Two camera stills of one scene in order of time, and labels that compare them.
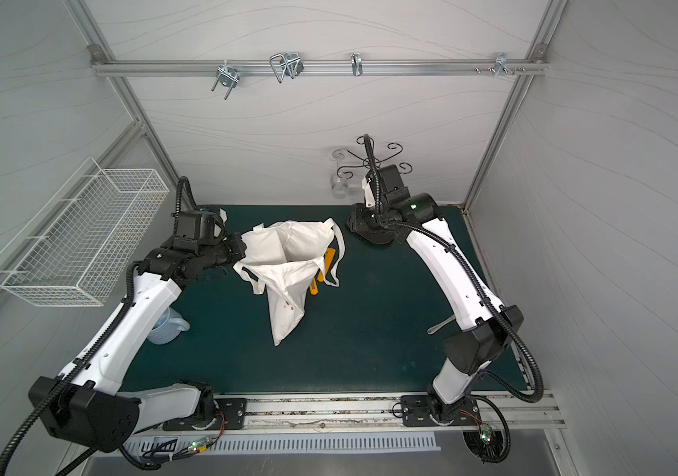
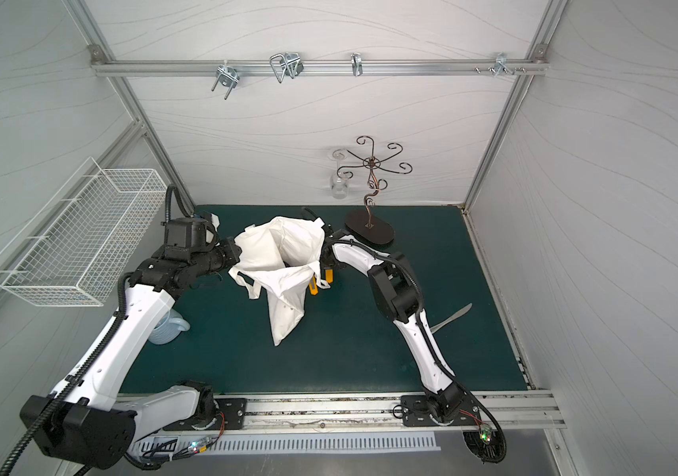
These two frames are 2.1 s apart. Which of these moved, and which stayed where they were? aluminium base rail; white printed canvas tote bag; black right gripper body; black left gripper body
Moved: black right gripper body
Stayed: black left gripper body; aluminium base rail; white printed canvas tote bag
